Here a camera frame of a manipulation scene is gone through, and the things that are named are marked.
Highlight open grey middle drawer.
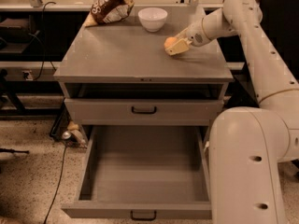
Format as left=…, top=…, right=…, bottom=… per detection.
left=62, top=126, right=211, bottom=221

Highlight closed grey upper drawer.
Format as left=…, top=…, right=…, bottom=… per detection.
left=64, top=98, right=223, bottom=126

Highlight black office chair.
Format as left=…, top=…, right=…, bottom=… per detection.
left=227, top=0, right=299, bottom=110

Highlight black floor cable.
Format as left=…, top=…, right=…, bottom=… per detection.
left=42, top=143, right=69, bottom=224

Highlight silver round floor object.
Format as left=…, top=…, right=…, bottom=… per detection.
left=62, top=131, right=72, bottom=140

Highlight orange fruit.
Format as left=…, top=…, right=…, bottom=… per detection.
left=164, top=37, right=178, bottom=49

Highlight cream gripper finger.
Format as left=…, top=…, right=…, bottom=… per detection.
left=176, top=28, right=187, bottom=39
left=165, top=38, right=191, bottom=56

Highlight white bowl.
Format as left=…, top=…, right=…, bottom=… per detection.
left=138, top=7, right=168, bottom=32

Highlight black hanging power cable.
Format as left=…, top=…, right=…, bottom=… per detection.
left=28, top=1, right=58, bottom=82

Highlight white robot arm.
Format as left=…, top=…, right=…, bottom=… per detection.
left=164, top=0, right=299, bottom=224

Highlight grey drawer cabinet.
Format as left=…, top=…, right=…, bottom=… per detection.
left=53, top=5, right=235, bottom=145

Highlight brown chip bag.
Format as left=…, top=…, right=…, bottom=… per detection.
left=83, top=0, right=135, bottom=27

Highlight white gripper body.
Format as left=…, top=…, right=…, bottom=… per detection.
left=185, top=20, right=206, bottom=47

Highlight wall power outlet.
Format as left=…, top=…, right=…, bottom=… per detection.
left=22, top=70, right=33, bottom=81

